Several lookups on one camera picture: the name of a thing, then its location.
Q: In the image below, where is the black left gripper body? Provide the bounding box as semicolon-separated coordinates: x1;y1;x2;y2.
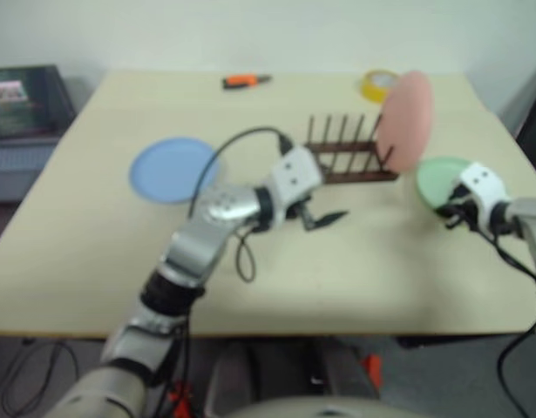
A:
288;193;321;231

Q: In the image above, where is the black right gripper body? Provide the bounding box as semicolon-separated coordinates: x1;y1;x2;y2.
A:
445;185;485;231

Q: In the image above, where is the green round plate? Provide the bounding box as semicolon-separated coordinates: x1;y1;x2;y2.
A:
414;155;473;214

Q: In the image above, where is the red round plate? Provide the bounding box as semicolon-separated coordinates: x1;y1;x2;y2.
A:
376;71;435;173

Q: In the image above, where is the dark wooden dish rack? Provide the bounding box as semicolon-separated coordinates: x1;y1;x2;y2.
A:
302;112;399;185

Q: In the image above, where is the yellow tape roll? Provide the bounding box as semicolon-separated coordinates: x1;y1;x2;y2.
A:
358;68;402;105

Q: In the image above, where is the blue round plate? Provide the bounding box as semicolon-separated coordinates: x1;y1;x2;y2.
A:
127;136;223;204

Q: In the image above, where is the orange and black utility knife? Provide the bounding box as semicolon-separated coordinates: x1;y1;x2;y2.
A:
221;73;274;91

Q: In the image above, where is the small red object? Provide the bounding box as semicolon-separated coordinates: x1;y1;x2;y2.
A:
362;354;383;387
167;380;195;418

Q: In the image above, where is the light grey rounded robot torso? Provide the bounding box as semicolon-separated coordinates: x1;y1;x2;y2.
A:
234;382;425;418

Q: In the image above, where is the open laptop computer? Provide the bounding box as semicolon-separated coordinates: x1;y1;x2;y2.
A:
0;64;77;204

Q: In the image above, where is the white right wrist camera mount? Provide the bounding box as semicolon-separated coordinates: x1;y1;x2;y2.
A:
457;161;512;223

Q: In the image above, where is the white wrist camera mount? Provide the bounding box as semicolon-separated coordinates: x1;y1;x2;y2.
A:
267;146;324;230
457;161;512;223

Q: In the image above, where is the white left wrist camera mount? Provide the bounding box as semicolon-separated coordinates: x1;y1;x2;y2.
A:
267;146;324;230

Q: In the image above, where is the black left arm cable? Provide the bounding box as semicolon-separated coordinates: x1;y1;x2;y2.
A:
187;126;294;284

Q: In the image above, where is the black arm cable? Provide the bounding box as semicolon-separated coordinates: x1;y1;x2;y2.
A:
187;126;294;284
478;219;536;418

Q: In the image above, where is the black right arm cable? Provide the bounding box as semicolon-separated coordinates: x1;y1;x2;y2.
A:
478;219;536;418

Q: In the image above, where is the black floor cable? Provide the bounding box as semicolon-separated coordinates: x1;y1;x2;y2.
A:
0;338;82;418

